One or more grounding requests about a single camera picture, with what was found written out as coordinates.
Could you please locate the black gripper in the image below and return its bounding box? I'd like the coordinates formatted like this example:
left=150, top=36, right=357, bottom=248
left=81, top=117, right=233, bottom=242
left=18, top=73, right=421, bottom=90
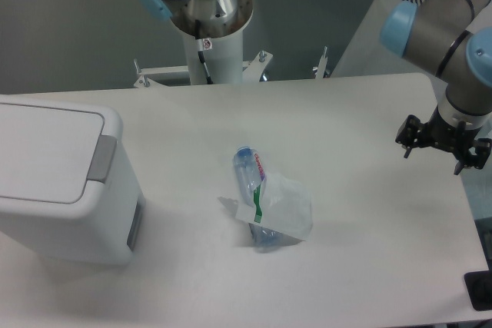
left=395, top=114, right=491, bottom=175

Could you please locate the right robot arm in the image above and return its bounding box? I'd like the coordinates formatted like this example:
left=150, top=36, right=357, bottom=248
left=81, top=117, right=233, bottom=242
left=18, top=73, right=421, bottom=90
left=380, top=0, right=491, bottom=174

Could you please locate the white trash can body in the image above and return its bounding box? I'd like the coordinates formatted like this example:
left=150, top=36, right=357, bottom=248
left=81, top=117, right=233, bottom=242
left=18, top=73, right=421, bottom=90
left=1, top=96, right=145, bottom=264

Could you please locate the white trash can lid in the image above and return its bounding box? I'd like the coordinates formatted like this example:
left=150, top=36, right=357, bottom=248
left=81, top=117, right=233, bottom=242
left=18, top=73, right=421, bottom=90
left=1, top=102, right=122, bottom=204

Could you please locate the black device at edge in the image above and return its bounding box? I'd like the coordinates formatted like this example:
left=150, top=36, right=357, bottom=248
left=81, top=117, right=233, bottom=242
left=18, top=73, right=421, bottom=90
left=464, top=270, right=491, bottom=311

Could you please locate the white plastic wrapper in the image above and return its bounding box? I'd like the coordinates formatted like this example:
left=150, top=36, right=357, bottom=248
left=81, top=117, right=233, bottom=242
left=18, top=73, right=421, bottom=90
left=218, top=171, right=313, bottom=247

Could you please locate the clear plastic bottle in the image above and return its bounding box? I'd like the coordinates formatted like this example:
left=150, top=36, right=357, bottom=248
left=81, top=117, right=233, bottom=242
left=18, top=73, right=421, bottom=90
left=233, top=146, right=281, bottom=252

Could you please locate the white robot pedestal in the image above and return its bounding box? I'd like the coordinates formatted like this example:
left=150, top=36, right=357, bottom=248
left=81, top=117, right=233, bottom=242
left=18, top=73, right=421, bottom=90
left=171, top=0, right=253, bottom=84

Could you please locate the black cable on pedestal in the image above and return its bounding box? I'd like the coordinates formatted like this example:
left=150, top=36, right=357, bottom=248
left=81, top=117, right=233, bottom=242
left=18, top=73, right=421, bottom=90
left=194, top=18, right=214, bottom=85

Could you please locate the white metal base frame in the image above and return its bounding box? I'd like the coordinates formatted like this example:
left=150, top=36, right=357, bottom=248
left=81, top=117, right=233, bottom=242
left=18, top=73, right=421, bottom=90
left=132, top=45, right=332, bottom=89

